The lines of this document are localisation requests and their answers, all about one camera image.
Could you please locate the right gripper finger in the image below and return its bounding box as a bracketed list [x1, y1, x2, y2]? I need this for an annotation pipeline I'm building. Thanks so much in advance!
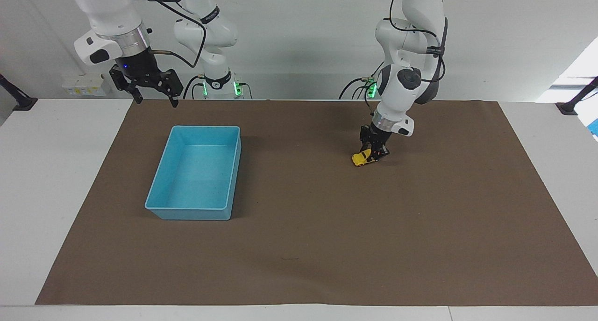
[109, 65, 143, 105]
[140, 69, 183, 108]

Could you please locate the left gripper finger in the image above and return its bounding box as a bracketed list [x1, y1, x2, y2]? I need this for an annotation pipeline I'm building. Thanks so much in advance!
[372, 142, 391, 163]
[359, 125, 374, 151]

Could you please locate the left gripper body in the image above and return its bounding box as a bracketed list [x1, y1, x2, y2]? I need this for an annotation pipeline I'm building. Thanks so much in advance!
[370, 122, 395, 145]

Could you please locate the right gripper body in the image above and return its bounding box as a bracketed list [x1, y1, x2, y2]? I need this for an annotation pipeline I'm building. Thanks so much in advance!
[114, 50, 162, 84]

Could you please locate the yellow toy beetle car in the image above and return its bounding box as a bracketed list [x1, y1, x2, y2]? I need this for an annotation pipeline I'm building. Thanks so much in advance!
[351, 148, 375, 167]

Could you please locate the light blue plastic bin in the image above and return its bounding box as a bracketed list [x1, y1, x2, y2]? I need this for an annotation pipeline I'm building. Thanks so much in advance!
[144, 125, 242, 221]

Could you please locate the black stand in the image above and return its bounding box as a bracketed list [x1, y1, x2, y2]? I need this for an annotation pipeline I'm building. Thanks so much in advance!
[555, 76, 598, 115]
[0, 73, 38, 112]

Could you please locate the black cable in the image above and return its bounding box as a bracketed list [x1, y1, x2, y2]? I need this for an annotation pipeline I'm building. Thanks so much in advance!
[149, 0, 207, 69]
[389, 0, 447, 84]
[183, 75, 205, 100]
[339, 77, 374, 100]

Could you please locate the white wall socket box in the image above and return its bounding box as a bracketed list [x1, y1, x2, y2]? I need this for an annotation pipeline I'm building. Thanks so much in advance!
[62, 75, 107, 97]

